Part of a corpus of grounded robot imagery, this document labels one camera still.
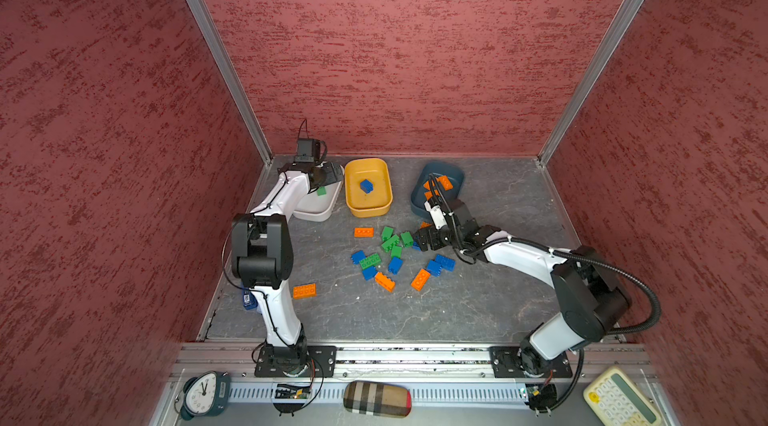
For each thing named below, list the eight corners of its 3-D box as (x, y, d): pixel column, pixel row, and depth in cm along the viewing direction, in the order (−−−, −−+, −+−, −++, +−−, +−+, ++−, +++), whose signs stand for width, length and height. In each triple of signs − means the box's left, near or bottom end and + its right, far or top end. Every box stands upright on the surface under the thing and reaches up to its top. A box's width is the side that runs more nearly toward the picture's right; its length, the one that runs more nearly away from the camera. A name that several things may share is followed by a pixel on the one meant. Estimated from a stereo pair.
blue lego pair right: (428, 276, 91) (428, 273, 89) (426, 257, 95) (427, 254, 93) (455, 276, 91) (457, 273, 89) (453, 257, 95) (454, 254, 93)
